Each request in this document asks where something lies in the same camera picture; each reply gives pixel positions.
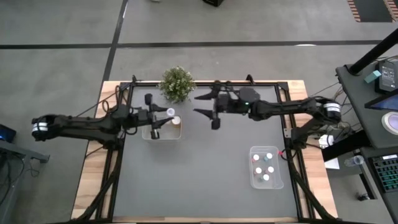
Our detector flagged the black round pole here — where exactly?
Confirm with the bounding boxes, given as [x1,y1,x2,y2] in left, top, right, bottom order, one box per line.
[348,29,398,75]

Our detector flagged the clear plastic bin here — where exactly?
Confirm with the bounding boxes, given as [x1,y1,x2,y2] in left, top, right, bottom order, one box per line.
[248,145,284,190]

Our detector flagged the black electronics box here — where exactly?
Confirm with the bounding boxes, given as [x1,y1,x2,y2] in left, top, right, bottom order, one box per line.
[374,60,397,94]

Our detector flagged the small teal box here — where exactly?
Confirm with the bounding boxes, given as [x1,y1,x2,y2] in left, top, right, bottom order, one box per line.
[364,70,382,84]

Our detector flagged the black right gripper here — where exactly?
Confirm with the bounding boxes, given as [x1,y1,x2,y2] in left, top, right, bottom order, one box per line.
[193,80,241,131]

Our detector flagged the white round disc device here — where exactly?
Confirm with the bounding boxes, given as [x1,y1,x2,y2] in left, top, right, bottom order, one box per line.
[381,111,398,135]

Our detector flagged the clear plastic water bottle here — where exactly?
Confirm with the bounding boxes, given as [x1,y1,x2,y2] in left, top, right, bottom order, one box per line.
[343,154,364,167]

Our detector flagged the black aluminium table frame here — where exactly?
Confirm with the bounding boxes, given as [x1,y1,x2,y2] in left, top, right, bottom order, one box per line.
[70,74,338,224]

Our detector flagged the backlit black keyboard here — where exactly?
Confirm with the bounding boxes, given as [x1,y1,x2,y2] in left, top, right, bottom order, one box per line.
[368,154,398,194]

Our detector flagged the white power adapter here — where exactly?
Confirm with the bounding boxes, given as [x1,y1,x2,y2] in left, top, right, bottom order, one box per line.
[317,134,335,149]

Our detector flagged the dark grey keyboard desk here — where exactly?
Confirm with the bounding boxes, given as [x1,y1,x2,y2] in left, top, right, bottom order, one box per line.
[360,146,398,224]

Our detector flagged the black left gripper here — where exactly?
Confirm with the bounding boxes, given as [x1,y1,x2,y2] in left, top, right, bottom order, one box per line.
[137,93,175,140]

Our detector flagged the blue-lit black device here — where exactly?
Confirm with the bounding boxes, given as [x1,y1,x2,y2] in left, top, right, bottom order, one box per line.
[0,124,17,144]

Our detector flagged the grey metal table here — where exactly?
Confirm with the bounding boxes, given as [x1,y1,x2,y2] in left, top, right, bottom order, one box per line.
[0,138,50,224]

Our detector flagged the dark rug orange striped edges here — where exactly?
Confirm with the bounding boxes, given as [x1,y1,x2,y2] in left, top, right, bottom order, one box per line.
[347,0,398,23]

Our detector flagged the dark grey side desk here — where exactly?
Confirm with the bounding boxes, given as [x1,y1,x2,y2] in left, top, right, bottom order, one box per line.
[335,60,398,150]

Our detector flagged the white paper sheet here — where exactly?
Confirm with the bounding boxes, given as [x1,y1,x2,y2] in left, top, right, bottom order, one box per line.
[325,157,341,170]

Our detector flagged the tablet with blue screen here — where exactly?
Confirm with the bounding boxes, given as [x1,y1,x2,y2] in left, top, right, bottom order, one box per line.
[364,93,398,111]

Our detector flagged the left clear plastic tray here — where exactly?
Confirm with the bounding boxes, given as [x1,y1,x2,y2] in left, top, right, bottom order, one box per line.
[141,114,183,141]

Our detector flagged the grey table mat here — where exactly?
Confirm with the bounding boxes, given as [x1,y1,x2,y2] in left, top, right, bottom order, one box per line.
[112,85,299,218]

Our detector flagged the green artificial potted plant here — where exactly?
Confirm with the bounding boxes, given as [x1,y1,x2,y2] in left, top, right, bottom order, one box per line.
[158,65,197,105]

